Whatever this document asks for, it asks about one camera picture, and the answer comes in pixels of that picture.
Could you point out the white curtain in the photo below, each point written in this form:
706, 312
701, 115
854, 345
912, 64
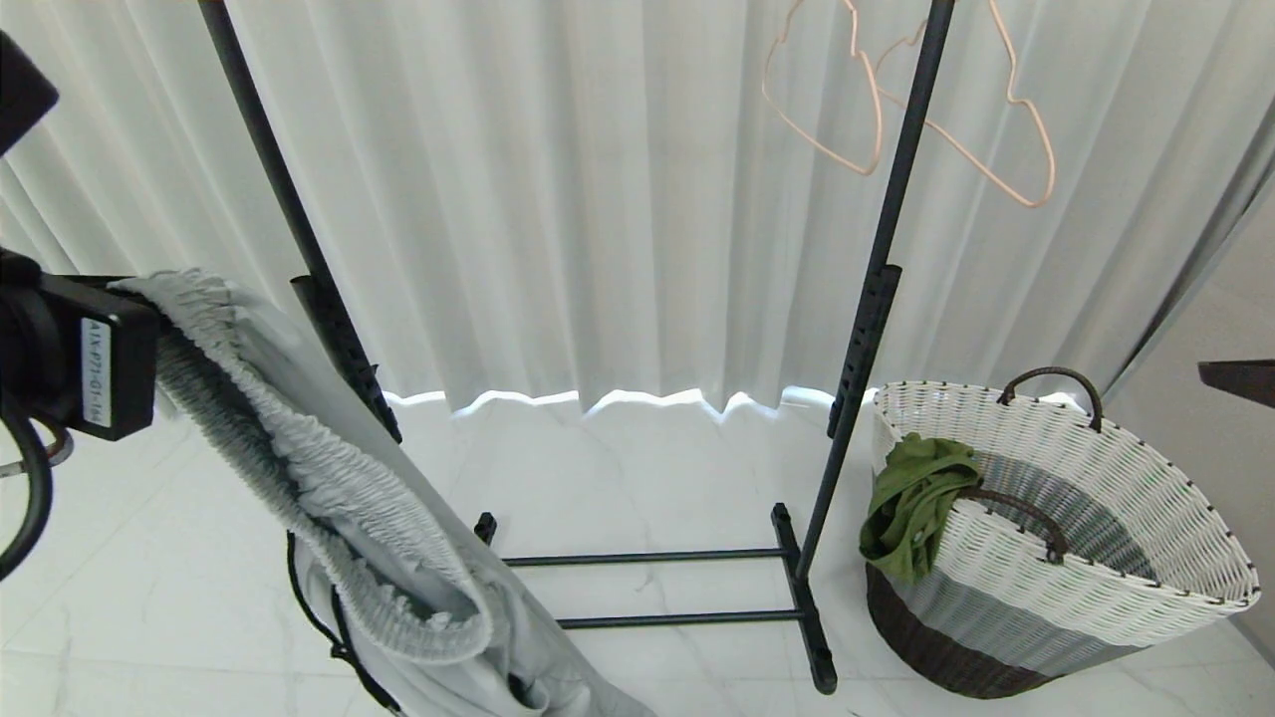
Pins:
598, 199

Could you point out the pink clothes hanger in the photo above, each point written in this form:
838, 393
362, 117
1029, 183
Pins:
812, 134
981, 165

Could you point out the green garment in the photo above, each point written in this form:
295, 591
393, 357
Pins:
911, 508

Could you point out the white laundry basket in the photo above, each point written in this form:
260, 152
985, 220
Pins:
996, 597

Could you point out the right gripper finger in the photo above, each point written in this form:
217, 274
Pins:
1250, 380

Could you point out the black clothes rack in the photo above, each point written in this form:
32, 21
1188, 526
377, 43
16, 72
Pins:
872, 329

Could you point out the pale grey shorts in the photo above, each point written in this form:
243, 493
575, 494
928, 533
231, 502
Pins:
329, 418

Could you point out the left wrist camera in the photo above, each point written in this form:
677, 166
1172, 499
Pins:
120, 378

